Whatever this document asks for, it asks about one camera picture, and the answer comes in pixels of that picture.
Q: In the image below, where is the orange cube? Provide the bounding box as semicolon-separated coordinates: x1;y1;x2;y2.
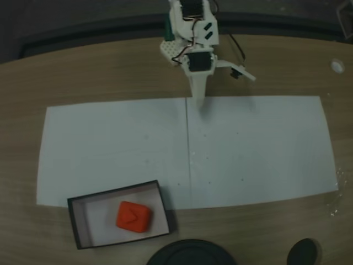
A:
115;200;153;234

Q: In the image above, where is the dark brown open box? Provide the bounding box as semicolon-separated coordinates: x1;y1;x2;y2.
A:
67;179;178;250

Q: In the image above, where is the white paper sheet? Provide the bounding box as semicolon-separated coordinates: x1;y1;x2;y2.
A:
36;97;191;211
185;95;340;210

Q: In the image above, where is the small white round cap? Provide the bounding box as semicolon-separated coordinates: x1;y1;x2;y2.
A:
330;59;345;74

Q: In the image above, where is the black lamp stand round base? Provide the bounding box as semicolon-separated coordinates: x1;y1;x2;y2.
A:
146;239;238;265

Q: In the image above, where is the small black camera module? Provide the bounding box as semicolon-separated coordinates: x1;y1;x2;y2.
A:
229;67;243;81

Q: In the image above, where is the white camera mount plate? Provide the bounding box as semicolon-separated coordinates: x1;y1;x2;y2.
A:
216;59;257;82

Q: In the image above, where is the thin black camera cable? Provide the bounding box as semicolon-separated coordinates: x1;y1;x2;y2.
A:
228;33;247;68

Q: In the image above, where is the round table cable hole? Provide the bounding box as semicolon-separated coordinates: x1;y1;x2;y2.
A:
287;238;322;265

